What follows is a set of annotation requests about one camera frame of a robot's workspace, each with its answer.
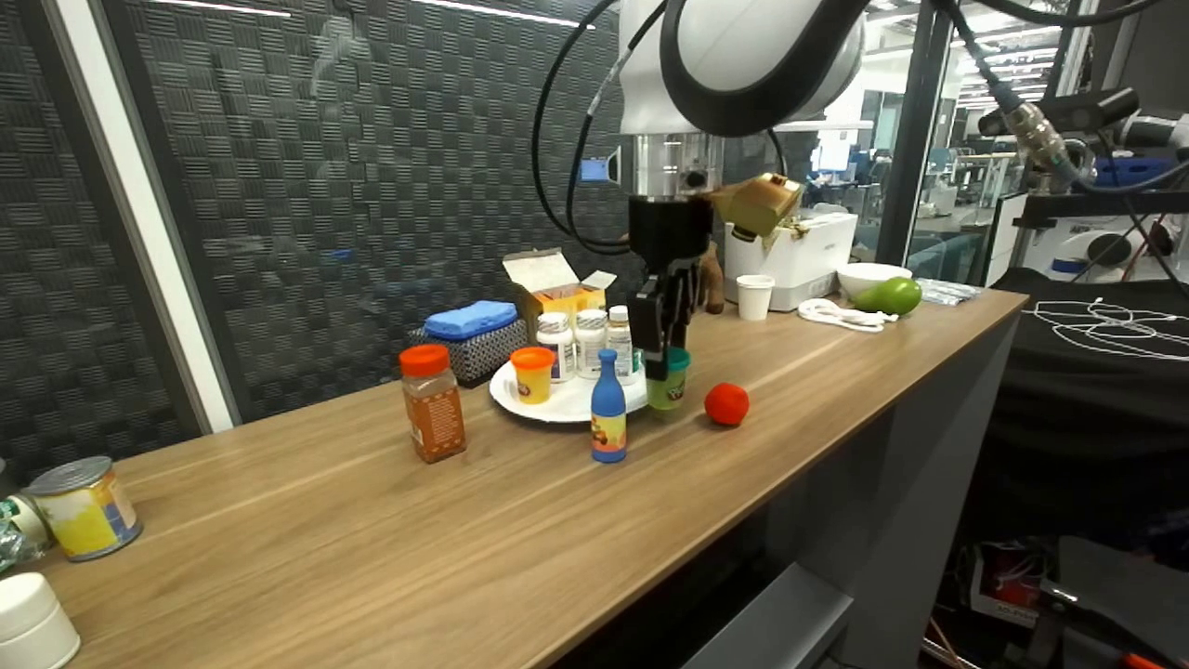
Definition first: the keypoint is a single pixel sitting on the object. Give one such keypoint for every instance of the white round tub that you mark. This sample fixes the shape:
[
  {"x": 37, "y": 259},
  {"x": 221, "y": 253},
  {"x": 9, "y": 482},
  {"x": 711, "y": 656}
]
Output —
[{"x": 32, "y": 625}]

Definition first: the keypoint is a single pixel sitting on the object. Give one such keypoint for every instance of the white plastic appliance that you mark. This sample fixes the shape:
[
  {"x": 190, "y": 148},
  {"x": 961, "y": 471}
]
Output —
[{"x": 820, "y": 261}]

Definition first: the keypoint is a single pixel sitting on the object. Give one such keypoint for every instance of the orange lid dough tub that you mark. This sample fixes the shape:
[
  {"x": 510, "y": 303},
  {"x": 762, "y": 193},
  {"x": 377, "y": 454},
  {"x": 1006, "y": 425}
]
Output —
[{"x": 533, "y": 373}]

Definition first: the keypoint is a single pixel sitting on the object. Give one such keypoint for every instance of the pill bottle blue label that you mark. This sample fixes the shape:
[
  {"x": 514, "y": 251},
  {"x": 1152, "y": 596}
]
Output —
[{"x": 592, "y": 336}]

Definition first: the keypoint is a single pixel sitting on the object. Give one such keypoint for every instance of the black camera on stand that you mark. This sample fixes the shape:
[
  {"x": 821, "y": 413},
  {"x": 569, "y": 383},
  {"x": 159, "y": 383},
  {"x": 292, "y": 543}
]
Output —
[{"x": 1080, "y": 112}]

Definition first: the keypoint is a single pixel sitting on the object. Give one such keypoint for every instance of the teal lid dough tub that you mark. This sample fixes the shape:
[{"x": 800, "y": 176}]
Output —
[{"x": 675, "y": 392}]

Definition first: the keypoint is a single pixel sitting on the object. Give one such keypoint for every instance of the pill bottle green label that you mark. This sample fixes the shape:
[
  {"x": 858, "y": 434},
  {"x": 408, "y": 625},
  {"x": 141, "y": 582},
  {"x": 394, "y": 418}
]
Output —
[{"x": 618, "y": 336}]

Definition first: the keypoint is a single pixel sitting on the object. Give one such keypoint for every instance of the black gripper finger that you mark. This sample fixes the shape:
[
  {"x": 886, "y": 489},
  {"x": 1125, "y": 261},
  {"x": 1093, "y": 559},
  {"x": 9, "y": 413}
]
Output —
[
  {"x": 649, "y": 329},
  {"x": 683, "y": 316}
]

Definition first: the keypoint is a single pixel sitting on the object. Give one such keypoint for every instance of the orange lid spice jar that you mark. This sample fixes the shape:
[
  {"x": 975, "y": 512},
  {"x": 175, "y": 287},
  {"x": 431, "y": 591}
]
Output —
[{"x": 431, "y": 409}]

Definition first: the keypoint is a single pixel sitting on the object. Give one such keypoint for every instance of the white paper plate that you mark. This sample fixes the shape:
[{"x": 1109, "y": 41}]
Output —
[{"x": 561, "y": 407}]

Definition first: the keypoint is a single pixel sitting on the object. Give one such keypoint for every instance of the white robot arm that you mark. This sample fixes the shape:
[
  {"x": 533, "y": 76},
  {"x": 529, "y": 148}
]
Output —
[{"x": 746, "y": 60}]

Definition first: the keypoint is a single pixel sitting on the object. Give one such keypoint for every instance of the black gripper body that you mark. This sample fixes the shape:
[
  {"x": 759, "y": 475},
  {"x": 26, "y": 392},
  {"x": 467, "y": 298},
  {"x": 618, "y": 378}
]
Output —
[{"x": 669, "y": 236}]

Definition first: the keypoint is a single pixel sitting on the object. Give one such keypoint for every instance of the blue bowling pin bottle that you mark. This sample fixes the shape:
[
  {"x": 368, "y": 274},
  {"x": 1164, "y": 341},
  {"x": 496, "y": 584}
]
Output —
[{"x": 607, "y": 413}]

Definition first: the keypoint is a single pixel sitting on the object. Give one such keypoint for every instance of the brown moose plush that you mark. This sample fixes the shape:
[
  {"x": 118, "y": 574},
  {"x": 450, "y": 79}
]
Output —
[{"x": 711, "y": 284}]

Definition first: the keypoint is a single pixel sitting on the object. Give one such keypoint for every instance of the orange ball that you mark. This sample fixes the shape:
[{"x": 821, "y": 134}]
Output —
[{"x": 725, "y": 402}]

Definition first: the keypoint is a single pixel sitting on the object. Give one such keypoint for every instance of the green white small object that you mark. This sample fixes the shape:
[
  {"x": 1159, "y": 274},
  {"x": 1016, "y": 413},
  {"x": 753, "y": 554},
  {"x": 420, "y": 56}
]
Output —
[{"x": 19, "y": 534}]

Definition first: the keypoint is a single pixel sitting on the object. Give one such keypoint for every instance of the white wall frame strip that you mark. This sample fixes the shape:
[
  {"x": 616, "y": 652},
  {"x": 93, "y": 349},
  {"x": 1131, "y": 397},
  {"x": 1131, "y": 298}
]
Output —
[{"x": 135, "y": 210}]

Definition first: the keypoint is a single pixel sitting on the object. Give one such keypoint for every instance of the blue sponge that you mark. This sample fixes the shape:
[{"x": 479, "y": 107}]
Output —
[{"x": 468, "y": 320}]

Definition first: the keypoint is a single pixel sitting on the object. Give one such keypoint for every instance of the dark support column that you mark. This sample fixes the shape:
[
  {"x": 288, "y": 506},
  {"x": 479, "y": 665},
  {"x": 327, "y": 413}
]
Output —
[{"x": 915, "y": 124}]

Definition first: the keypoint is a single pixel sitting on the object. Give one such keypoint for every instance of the yellow tea bag box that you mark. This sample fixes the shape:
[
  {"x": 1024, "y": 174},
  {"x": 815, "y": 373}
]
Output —
[{"x": 553, "y": 284}]

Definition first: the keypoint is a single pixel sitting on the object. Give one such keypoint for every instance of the white paper cup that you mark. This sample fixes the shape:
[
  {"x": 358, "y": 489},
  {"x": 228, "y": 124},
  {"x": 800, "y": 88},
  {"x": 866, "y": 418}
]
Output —
[{"x": 757, "y": 294}]

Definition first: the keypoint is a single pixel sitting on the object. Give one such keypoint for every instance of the black side desk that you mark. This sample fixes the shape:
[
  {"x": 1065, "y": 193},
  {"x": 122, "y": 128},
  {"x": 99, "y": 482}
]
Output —
[{"x": 1089, "y": 434}]

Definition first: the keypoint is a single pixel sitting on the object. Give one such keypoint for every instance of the white bowl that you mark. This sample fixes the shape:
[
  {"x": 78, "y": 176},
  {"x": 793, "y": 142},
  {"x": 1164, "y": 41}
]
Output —
[{"x": 866, "y": 274}]

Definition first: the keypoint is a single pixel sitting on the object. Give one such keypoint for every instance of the dark grey foam block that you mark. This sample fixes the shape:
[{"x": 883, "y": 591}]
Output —
[{"x": 477, "y": 355}]

